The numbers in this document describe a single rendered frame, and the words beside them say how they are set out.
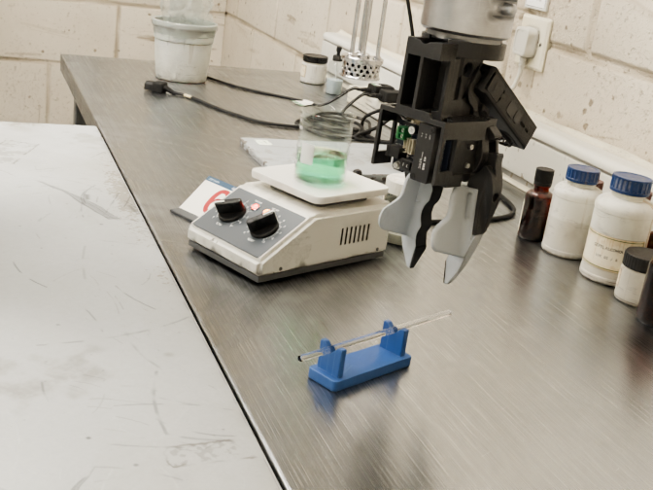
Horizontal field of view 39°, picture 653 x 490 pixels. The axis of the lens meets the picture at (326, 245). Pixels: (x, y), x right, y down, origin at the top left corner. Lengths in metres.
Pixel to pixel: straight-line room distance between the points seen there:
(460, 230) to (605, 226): 0.37
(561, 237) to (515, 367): 0.37
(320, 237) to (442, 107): 0.30
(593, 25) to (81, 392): 1.02
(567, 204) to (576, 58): 0.37
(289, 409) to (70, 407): 0.17
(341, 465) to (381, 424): 0.07
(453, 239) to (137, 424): 0.30
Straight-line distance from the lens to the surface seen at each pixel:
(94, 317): 0.88
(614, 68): 1.46
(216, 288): 0.96
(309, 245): 1.01
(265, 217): 1.00
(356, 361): 0.82
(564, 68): 1.55
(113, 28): 3.46
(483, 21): 0.76
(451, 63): 0.76
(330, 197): 1.02
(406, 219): 0.85
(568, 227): 1.23
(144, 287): 0.95
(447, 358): 0.88
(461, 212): 0.81
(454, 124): 0.76
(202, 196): 1.19
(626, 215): 1.15
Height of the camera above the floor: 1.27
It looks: 19 degrees down
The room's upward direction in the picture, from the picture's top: 8 degrees clockwise
